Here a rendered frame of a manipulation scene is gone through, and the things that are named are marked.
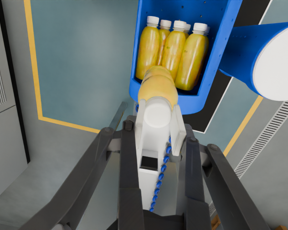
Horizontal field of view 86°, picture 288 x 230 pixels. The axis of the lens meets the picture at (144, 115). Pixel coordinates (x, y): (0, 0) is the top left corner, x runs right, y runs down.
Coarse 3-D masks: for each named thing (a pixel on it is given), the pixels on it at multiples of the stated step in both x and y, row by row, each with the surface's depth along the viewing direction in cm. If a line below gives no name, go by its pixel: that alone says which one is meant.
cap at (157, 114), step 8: (152, 104) 20; (160, 104) 20; (168, 104) 21; (144, 112) 21; (152, 112) 21; (160, 112) 20; (168, 112) 20; (152, 120) 21; (160, 120) 21; (168, 120) 21
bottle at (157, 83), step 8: (152, 72) 30; (160, 72) 29; (168, 72) 33; (144, 80) 28; (152, 80) 25; (160, 80) 24; (168, 80) 25; (144, 88) 24; (152, 88) 23; (160, 88) 23; (168, 88) 23; (144, 96) 23; (152, 96) 23; (160, 96) 22; (168, 96) 23; (176, 96) 24; (176, 104) 25
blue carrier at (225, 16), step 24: (144, 0) 49; (168, 0) 55; (192, 0) 55; (216, 0) 51; (240, 0) 37; (144, 24) 54; (192, 24) 58; (216, 24) 52; (216, 48) 40; (192, 96) 45
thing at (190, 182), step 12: (192, 144) 14; (180, 156) 15; (192, 156) 12; (180, 168) 13; (192, 168) 11; (180, 180) 12; (192, 180) 10; (180, 192) 11; (192, 192) 10; (180, 204) 10; (192, 204) 8; (204, 204) 8; (192, 216) 8; (204, 216) 8; (192, 228) 7; (204, 228) 7
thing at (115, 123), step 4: (124, 104) 176; (120, 108) 165; (124, 108) 169; (116, 112) 156; (120, 112) 157; (116, 116) 149; (120, 116) 150; (112, 120) 141; (116, 120) 142; (120, 120) 154; (112, 124) 136; (116, 124) 137; (116, 128) 137
